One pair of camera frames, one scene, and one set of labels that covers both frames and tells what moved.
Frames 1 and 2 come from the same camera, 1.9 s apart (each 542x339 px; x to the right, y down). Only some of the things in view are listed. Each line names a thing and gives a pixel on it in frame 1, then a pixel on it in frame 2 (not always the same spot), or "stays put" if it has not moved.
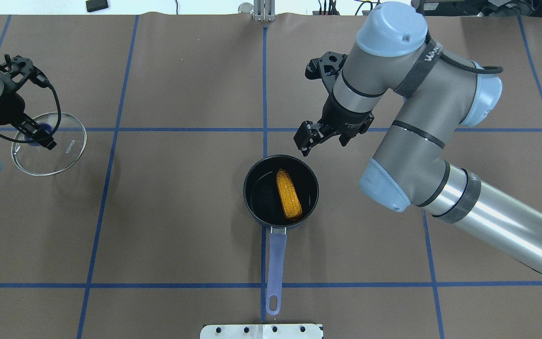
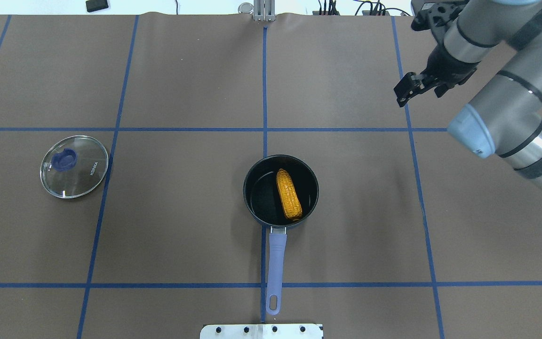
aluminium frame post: [264, 10] stays put
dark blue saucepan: [261, 200] stays put
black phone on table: [96, 5] stays put
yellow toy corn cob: [289, 195] stays put
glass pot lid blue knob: [32, 142] to [74, 166]
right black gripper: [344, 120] to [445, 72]
